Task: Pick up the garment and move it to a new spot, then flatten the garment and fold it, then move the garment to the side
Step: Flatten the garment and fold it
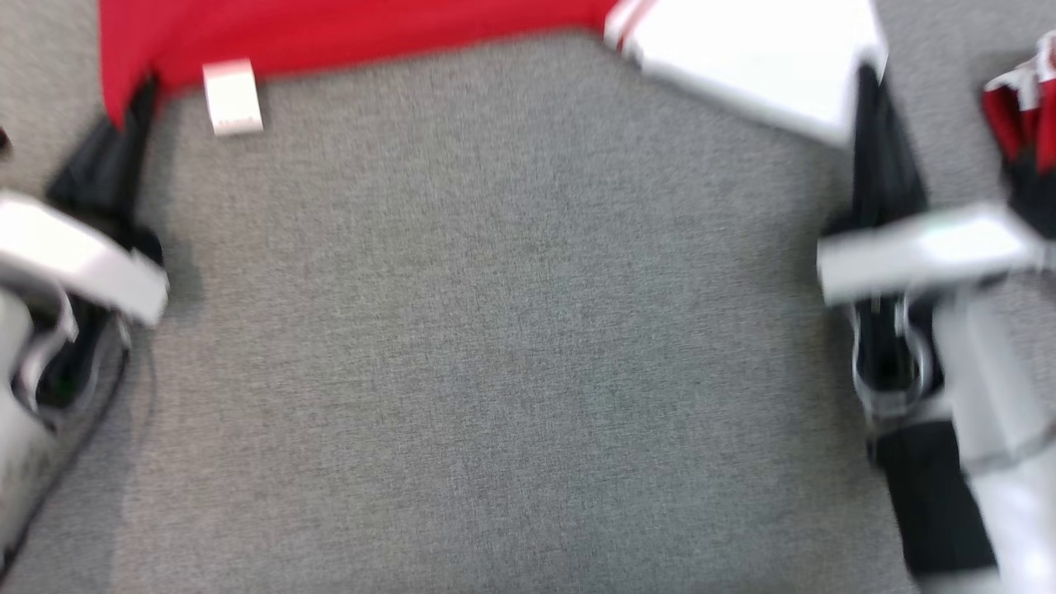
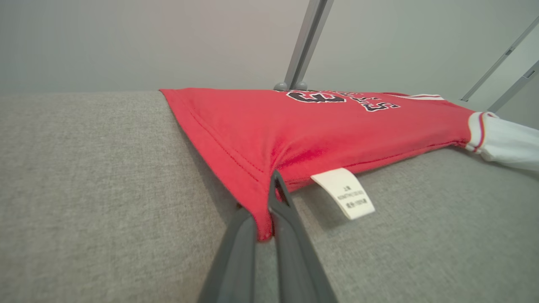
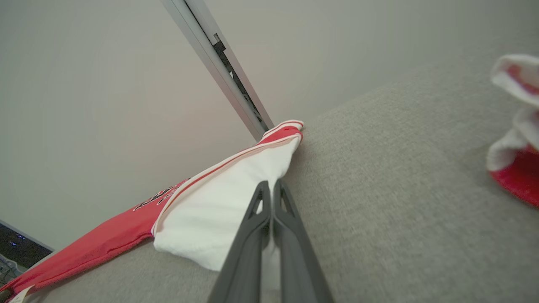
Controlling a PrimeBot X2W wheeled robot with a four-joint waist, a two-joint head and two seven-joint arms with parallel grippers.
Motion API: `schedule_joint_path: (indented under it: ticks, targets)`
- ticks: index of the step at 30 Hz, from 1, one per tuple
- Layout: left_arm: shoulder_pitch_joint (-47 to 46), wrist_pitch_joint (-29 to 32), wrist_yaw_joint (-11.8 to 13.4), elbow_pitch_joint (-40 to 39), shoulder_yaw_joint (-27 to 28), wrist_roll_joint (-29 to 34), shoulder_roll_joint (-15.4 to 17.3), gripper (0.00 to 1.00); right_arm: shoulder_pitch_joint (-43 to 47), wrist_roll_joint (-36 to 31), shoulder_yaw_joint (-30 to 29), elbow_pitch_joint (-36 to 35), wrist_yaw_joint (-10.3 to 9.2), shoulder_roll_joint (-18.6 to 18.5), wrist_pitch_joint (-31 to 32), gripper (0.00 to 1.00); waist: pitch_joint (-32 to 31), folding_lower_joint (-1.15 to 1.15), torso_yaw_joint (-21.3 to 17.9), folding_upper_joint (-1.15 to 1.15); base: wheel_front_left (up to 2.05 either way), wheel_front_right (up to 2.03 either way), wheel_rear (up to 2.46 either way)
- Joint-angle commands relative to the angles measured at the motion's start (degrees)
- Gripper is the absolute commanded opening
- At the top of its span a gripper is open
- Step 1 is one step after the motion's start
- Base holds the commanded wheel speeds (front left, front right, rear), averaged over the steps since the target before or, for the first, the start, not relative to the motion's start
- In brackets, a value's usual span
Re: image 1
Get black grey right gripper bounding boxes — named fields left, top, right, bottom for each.
left=823, top=64, right=943, bottom=417

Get red shirt white sleeves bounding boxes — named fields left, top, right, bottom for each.
left=97, top=0, right=890, bottom=149
left=980, top=33, right=1056, bottom=176

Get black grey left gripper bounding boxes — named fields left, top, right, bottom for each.
left=21, top=76, right=164, bottom=415

